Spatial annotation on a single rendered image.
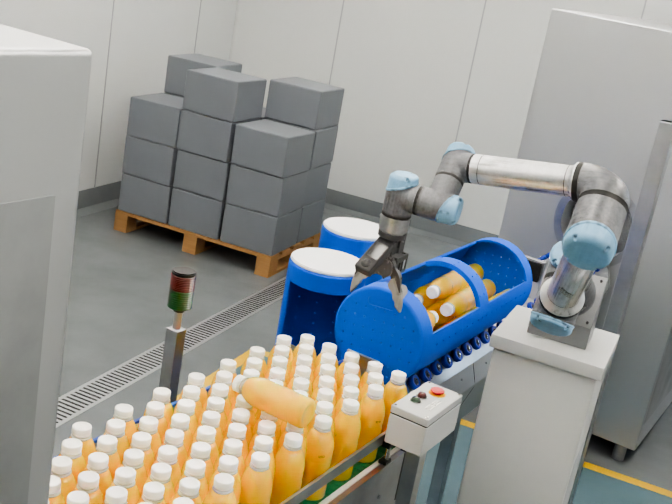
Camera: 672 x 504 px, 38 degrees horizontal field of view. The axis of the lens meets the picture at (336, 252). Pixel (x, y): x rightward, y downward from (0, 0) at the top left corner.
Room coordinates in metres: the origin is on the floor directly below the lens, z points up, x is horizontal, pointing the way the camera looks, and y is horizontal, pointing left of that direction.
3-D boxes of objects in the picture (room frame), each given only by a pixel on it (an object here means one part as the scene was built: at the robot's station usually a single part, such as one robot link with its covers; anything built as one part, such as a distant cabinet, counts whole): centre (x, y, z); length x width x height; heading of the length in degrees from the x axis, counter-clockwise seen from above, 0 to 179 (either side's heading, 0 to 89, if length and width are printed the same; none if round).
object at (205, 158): (6.54, 0.83, 0.59); 1.20 x 0.80 x 1.19; 70
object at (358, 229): (3.83, -0.07, 1.03); 0.28 x 0.28 x 0.01
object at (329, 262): (3.33, 0.02, 1.03); 0.28 x 0.28 x 0.01
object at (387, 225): (2.40, -0.13, 1.46); 0.08 x 0.08 x 0.05
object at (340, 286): (3.33, 0.02, 0.59); 0.28 x 0.28 x 0.88
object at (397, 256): (2.41, -0.13, 1.38); 0.09 x 0.08 x 0.12; 151
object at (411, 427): (2.18, -0.29, 1.05); 0.20 x 0.10 x 0.10; 152
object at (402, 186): (2.39, -0.14, 1.54); 0.09 x 0.08 x 0.11; 72
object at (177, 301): (2.34, 0.37, 1.18); 0.06 x 0.06 x 0.05
